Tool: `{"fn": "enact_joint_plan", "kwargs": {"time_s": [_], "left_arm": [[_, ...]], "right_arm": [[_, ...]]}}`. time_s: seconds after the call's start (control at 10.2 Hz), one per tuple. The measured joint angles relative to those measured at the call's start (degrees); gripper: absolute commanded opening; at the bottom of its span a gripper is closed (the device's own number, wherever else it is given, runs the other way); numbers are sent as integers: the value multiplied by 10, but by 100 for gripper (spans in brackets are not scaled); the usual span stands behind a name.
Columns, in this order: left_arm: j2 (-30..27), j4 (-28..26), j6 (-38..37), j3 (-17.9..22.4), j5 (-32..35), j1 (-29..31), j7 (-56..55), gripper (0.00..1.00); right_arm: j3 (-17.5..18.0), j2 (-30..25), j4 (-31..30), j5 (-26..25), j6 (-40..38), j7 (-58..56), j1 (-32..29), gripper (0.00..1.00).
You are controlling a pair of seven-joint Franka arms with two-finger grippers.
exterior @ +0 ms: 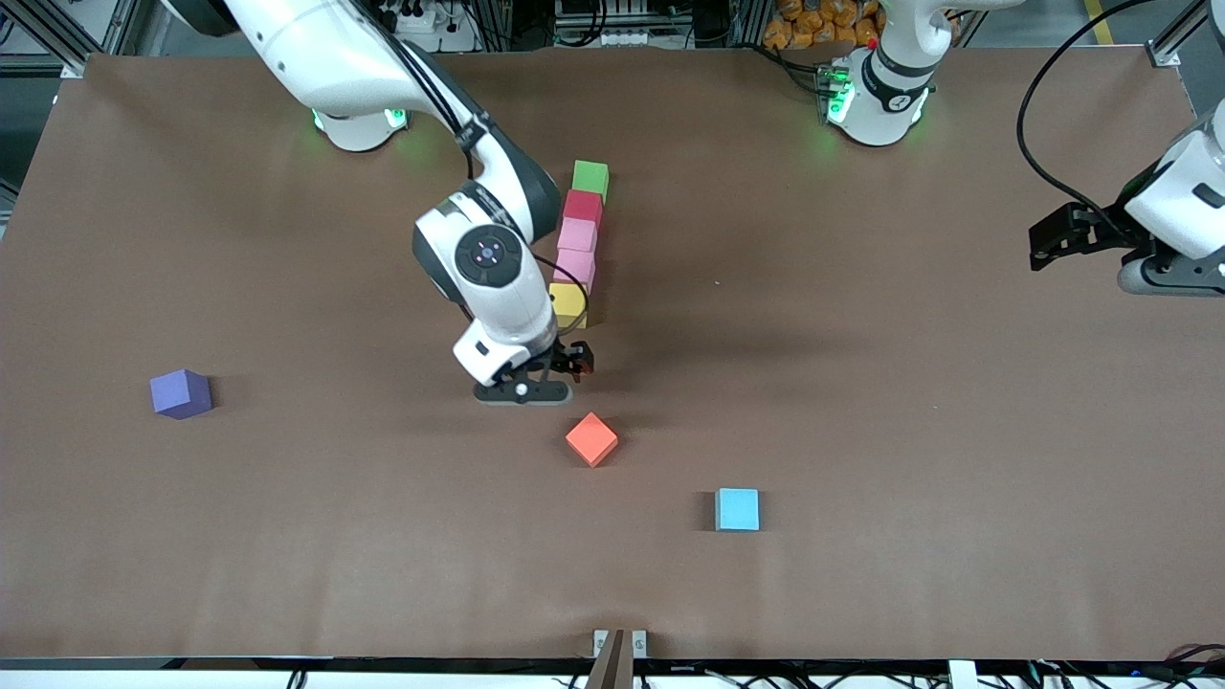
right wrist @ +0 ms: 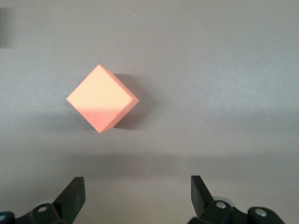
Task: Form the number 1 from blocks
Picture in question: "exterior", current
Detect yellow foam block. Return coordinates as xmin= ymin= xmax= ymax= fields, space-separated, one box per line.
xmin=547 ymin=281 xmax=594 ymax=330

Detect orange foam block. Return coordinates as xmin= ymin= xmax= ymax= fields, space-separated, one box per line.
xmin=565 ymin=411 xmax=620 ymax=469

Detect green foam block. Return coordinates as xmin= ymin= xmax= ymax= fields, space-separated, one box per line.
xmin=572 ymin=160 xmax=611 ymax=204

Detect light blue foam block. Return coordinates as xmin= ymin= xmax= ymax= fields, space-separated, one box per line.
xmin=715 ymin=488 xmax=761 ymax=532

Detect purple foam block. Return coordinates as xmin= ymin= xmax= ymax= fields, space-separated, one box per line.
xmin=149 ymin=368 xmax=213 ymax=421

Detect bag of orange items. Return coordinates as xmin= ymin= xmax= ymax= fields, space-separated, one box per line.
xmin=763 ymin=0 xmax=886 ymax=51

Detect white power strip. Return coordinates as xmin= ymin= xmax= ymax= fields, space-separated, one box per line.
xmin=421 ymin=0 xmax=479 ymax=54

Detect metal equipment rack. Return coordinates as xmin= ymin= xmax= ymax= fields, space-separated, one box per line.
xmin=553 ymin=0 xmax=695 ymax=49

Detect brown paper table cover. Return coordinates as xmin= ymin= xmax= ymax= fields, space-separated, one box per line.
xmin=0 ymin=48 xmax=1225 ymax=661

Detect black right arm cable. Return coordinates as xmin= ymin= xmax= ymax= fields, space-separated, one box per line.
xmin=383 ymin=19 xmax=592 ymax=345

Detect aluminium frame profile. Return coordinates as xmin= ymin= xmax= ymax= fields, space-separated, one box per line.
xmin=1148 ymin=0 xmax=1225 ymax=68
xmin=14 ymin=0 xmax=145 ymax=78

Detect brown camera pole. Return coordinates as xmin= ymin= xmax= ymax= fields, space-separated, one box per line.
xmin=584 ymin=629 xmax=635 ymax=689

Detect black floor cables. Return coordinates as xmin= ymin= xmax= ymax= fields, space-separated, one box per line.
xmin=565 ymin=658 xmax=1225 ymax=689

